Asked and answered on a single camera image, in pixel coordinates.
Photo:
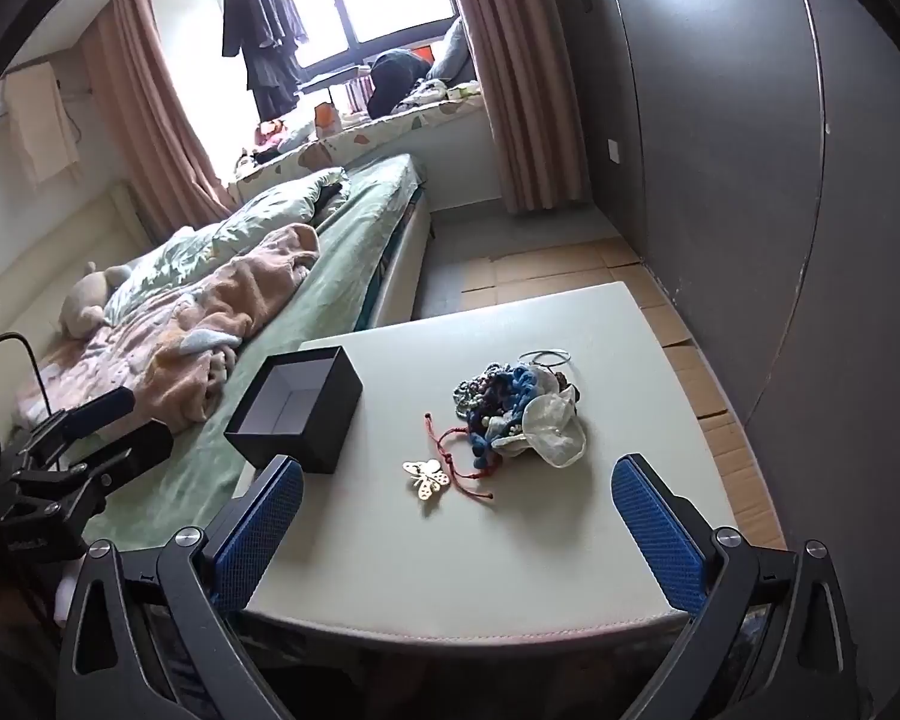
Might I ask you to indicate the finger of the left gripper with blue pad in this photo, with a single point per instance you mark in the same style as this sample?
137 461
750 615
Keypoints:
112 466
97 408

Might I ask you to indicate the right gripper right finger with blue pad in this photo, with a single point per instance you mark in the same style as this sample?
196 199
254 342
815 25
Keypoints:
767 635

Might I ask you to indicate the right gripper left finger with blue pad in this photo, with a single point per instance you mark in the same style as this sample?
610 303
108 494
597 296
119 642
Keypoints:
149 632

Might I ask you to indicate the black jewelry box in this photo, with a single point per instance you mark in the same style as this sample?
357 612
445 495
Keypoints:
299 404

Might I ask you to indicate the white organza scrunchie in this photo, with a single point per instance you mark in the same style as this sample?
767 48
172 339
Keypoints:
550 428

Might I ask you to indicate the thin silver ring bangle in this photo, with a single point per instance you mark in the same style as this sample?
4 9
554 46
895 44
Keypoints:
549 358

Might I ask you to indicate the gold butterfly hair clip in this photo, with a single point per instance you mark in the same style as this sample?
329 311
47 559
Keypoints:
428 476

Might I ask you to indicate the pink fleece blanket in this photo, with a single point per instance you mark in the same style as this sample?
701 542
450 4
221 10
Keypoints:
175 351

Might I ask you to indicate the beige plush toy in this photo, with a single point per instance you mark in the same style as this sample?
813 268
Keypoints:
83 310

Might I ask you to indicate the pink curtain left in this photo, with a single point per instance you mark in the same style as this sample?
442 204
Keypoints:
170 171

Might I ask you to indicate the pink curtain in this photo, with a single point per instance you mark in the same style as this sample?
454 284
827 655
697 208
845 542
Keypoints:
170 171
525 78

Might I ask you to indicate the green sheet bed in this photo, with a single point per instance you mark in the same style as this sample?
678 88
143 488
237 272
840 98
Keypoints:
203 469

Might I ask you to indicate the green floral duvet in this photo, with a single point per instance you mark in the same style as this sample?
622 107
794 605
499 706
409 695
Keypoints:
191 254

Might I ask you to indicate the beige hanging towel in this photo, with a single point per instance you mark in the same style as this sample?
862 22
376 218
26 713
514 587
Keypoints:
41 132

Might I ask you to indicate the window seat patterned cushion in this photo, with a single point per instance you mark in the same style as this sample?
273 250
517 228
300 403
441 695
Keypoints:
345 147

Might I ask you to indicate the cardboard floor sheets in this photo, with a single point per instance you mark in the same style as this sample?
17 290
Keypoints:
539 272

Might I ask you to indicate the pink curtain right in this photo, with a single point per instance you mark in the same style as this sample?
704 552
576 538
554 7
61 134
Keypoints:
525 78

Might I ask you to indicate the dark hanging clothes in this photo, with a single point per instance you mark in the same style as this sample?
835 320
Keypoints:
267 33

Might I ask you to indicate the black bag on sill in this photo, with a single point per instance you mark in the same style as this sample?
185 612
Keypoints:
394 74

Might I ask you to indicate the dark grey wardrobe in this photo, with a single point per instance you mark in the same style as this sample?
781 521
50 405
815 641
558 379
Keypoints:
750 151

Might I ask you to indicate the grey pillow on sill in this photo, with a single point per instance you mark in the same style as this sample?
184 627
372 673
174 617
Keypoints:
456 65

